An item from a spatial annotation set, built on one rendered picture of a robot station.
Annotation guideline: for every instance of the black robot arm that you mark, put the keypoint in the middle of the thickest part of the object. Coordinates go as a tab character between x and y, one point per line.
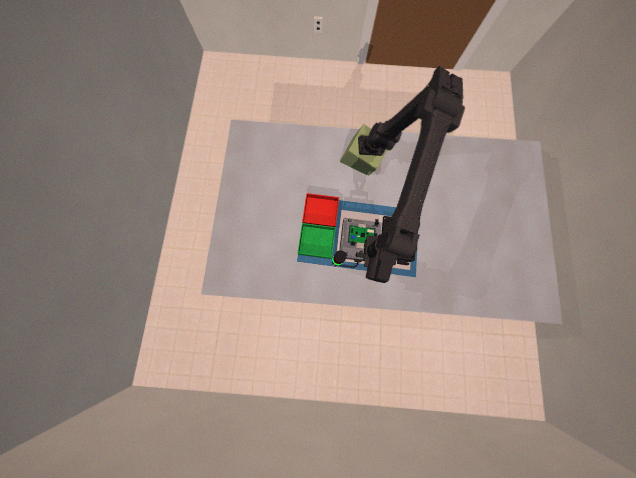
400	238

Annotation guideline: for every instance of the red bin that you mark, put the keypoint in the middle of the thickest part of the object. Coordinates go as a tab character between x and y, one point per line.
320	210

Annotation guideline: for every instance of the green bin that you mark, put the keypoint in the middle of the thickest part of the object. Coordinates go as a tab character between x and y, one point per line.
316	241

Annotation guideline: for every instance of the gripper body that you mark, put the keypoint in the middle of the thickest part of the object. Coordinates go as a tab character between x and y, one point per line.
367	249

